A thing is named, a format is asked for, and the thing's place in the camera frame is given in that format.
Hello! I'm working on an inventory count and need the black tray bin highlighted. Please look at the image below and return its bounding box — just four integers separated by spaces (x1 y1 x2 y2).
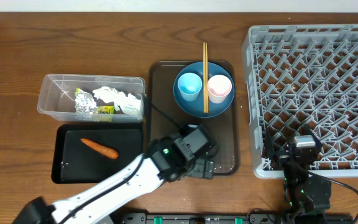
51 123 144 184

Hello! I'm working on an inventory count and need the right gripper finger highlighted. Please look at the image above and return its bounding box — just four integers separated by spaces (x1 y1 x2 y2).
303 124 321 145
262 128 274 156

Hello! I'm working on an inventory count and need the yellow foil snack wrapper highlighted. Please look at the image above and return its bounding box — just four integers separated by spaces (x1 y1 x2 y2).
75 88 114 122

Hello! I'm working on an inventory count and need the grey dishwasher rack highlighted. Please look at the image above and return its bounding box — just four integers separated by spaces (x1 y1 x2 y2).
242 24 358 179

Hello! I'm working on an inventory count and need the orange carrot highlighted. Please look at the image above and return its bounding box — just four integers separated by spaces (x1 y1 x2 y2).
81 138 119 159

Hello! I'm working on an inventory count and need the dark blue plate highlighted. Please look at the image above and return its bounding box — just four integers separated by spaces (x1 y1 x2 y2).
173 62 235 118

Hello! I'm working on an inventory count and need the brown serving tray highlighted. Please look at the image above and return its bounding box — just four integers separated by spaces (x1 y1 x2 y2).
147 60 240 176

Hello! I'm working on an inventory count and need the light blue cup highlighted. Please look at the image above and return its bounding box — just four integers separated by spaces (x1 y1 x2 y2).
177 73 203 101

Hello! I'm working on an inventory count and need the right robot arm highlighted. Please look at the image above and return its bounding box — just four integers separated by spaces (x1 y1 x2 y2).
262 125 331 223

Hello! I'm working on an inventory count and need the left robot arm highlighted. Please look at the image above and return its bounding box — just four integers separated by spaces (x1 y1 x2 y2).
13 136 216 224

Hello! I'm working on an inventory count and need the pink white cup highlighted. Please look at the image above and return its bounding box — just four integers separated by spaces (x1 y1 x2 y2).
208 75 232 104

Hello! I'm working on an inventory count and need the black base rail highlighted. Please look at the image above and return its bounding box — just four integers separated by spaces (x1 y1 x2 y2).
113 212 354 224

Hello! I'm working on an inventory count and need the clear plastic bin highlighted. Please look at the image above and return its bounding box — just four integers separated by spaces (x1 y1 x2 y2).
37 74 145 123

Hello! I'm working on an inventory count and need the white tissue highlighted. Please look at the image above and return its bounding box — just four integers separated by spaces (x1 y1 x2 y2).
117 92 141 115
93 86 119 103

